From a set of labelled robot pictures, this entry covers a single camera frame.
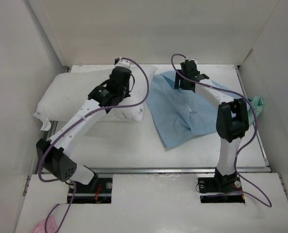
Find blue pillowcase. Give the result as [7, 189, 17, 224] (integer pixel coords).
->
[145, 70, 266, 148]

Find white pillow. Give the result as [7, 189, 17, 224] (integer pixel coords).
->
[34, 65, 157, 131]

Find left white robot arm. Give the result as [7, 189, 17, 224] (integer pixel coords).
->
[36, 67, 132, 193]

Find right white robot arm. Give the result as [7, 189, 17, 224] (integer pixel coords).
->
[174, 59, 249, 193]

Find pink cloth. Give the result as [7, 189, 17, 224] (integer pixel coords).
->
[33, 216, 58, 233]

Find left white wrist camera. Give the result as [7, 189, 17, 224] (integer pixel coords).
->
[114, 57, 131, 69]

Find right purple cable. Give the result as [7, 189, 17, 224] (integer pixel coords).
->
[170, 53, 272, 208]

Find aluminium front rail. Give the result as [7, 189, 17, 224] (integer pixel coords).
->
[92, 166, 271, 174]

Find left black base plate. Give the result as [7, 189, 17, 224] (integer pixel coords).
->
[72, 177, 113, 204]

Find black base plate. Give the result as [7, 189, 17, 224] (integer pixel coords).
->
[72, 177, 113, 204]
[198, 177, 245, 204]

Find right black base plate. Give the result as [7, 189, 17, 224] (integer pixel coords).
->
[198, 177, 245, 204]

